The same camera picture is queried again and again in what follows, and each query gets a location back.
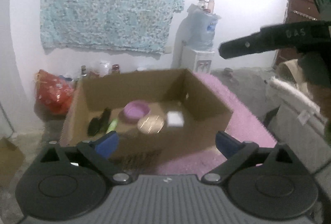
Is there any small white box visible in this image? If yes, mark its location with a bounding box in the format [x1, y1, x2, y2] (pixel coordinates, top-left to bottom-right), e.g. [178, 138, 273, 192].
[167, 111, 185, 127]

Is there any green tube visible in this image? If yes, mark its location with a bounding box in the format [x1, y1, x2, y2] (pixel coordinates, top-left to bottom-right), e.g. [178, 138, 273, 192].
[106, 118, 118, 134]

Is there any light blue floral cloth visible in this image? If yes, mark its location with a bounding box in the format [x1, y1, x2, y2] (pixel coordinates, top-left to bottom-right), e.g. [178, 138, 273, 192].
[40, 0, 185, 54]

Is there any brown wooden door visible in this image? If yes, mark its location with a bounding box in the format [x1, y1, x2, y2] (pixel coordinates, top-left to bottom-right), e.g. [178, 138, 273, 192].
[273, 0, 320, 69]

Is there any pink checkered table cloth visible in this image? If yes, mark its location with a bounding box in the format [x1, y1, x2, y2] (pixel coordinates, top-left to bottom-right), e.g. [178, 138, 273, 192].
[155, 74, 276, 177]

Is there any brown cardboard box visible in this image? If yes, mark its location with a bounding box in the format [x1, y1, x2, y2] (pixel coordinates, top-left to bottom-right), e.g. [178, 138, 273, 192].
[60, 69, 232, 162]

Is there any purple plastic bowl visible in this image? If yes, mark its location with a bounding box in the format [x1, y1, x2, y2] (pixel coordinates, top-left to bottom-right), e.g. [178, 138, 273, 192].
[123, 100, 150, 123]

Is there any black brush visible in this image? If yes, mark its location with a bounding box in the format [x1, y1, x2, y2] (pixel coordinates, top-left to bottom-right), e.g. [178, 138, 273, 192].
[88, 108, 112, 137]

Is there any red plastic bag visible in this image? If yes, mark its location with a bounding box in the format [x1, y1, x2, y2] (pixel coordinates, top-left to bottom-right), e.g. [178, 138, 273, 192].
[35, 69, 74, 116]

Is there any red jar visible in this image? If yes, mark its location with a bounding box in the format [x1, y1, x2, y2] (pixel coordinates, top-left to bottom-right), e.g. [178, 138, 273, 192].
[111, 64, 120, 74]

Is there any beige jacket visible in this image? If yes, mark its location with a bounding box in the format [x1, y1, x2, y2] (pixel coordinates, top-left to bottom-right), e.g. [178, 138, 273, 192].
[276, 60, 308, 94]

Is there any white water dispenser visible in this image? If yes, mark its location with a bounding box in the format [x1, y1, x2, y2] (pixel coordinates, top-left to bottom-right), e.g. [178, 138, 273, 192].
[180, 45, 215, 74]

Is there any round metallic lid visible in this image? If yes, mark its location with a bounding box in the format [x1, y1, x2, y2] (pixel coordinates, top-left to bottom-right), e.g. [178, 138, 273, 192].
[137, 115, 164, 135]

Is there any white shoe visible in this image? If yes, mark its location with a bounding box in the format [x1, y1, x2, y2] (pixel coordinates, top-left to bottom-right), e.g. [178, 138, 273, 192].
[266, 77, 320, 115]

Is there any clear plastic bottle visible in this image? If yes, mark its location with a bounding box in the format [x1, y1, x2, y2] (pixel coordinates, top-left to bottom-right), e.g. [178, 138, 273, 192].
[99, 61, 111, 77]

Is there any dark glass bottle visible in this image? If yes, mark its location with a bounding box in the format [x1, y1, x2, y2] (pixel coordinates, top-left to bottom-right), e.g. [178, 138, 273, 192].
[80, 65, 88, 80]

